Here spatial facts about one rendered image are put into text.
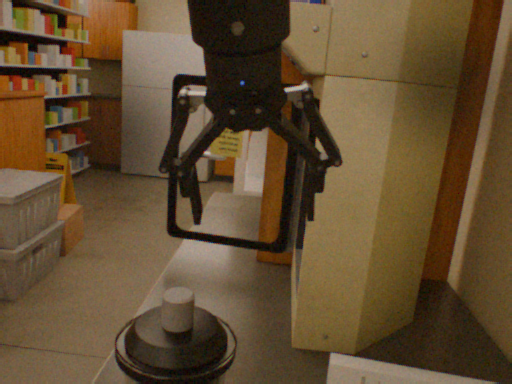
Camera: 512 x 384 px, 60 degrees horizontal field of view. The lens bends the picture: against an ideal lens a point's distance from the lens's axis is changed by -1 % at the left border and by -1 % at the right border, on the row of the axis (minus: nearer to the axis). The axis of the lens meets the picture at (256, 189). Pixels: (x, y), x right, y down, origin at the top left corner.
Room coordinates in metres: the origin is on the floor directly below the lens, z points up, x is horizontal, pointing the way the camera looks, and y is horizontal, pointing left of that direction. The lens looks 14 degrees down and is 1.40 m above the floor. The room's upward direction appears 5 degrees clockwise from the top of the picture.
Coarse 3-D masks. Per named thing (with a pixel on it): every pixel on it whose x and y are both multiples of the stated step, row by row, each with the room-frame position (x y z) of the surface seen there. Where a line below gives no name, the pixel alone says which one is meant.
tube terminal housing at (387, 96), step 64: (384, 0) 0.70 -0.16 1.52; (448, 0) 0.77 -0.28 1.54; (384, 64) 0.70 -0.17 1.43; (448, 64) 0.80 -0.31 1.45; (384, 128) 0.70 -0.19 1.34; (448, 128) 0.82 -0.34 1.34; (384, 192) 0.70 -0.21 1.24; (320, 256) 0.70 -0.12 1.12; (384, 256) 0.73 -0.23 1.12; (320, 320) 0.70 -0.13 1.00; (384, 320) 0.75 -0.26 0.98
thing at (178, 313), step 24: (144, 312) 0.37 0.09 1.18; (168, 312) 0.34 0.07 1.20; (192, 312) 0.35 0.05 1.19; (144, 336) 0.33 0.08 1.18; (168, 336) 0.34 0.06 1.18; (192, 336) 0.34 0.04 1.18; (216, 336) 0.35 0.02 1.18; (144, 360) 0.32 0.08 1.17; (168, 360) 0.31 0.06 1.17; (192, 360) 0.32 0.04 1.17
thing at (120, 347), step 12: (132, 324) 0.37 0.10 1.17; (228, 324) 0.39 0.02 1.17; (120, 336) 0.35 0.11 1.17; (228, 336) 0.37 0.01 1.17; (120, 348) 0.33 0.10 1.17; (228, 348) 0.35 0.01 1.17; (132, 360) 0.32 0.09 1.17; (216, 360) 0.33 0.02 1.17; (228, 360) 0.33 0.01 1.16; (144, 372) 0.31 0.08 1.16; (156, 372) 0.31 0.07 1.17; (168, 372) 0.31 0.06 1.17; (180, 372) 0.31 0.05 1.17; (192, 372) 0.31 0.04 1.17; (204, 372) 0.31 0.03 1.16
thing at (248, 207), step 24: (192, 120) 1.05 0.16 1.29; (216, 144) 1.04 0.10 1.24; (240, 144) 1.03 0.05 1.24; (264, 144) 1.02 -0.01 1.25; (216, 168) 1.04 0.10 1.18; (240, 168) 1.03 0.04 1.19; (264, 168) 1.02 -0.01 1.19; (216, 192) 1.04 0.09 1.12; (240, 192) 1.03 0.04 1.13; (264, 192) 1.02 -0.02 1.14; (192, 216) 1.05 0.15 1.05; (216, 216) 1.04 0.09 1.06; (240, 216) 1.03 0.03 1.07; (264, 216) 1.02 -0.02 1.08; (264, 240) 1.02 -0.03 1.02
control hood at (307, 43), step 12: (300, 12) 0.70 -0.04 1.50; (312, 12) 0.70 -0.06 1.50; (324, 12) 0.70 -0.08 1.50; (300, 24) 0.70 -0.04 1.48; (312, 24) 0.70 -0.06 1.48; (324, 24) 0.70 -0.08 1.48; (288, 36) 0.70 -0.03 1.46; (300, 36) 0.70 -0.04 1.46; (312, 36) 0.70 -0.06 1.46; (324, 36) 0.70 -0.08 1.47; (288, 48) 0.71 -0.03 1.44; (300, 48) 0.70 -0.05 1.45; (312, 48) 0.70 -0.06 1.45; (324, 48) 0.70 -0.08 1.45; (300, 60) 0.71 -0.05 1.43; (312, 60) 0.70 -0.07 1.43; (324, 60) 0.70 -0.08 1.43; (312, 72) 0.71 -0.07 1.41; (324, 72) 0.70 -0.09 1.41
